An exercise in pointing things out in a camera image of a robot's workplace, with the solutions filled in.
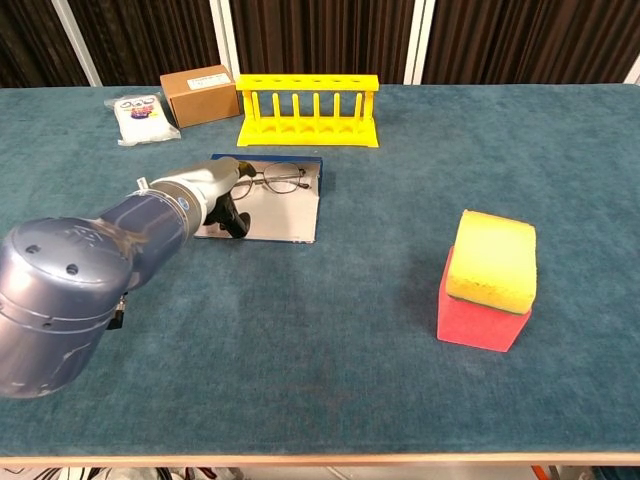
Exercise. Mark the dark pleated partition panel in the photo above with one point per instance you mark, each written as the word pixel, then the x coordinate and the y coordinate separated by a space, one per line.
pixel 525 40
pixel 150 35
pixel 25 40
pixel 320 35

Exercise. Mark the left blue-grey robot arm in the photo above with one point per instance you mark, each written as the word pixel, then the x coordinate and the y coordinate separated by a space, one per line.
pixel 65 300

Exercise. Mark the blue eyeglasses case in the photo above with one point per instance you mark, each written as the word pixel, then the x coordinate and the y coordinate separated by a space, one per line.
pixel 285 220

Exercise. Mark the black wire-frame eyeglasses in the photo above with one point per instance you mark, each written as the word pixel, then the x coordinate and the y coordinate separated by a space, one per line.
pixel 285 180

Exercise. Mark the white aluminium partition post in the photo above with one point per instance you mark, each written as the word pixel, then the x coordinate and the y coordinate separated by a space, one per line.
pixel 419 42
pixel 75 42
pixel 634 76
pixel 225 40

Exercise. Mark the blue table cloth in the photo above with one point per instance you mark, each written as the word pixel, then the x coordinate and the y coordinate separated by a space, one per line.
pixel 350 350

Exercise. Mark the white plastic packet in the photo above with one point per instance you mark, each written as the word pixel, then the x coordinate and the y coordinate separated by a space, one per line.
pixel 142 126

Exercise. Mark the red foam block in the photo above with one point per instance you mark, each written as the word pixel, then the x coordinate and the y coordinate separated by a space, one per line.
pixel 475 327

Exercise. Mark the brown cardboard box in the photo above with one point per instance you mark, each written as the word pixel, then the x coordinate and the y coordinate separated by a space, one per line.
pixel 200 105

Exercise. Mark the orange object under table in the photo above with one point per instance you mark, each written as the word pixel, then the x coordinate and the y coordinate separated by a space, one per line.
pixel 538 473

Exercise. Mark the yellow test tube rack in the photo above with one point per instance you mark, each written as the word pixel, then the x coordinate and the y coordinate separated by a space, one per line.
pixel 305 135

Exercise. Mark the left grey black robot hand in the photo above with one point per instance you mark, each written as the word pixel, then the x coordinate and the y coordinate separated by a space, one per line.
pixel 215 177

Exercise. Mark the yellow sponge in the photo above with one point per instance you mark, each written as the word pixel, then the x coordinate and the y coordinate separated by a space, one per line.
pixel 490 260

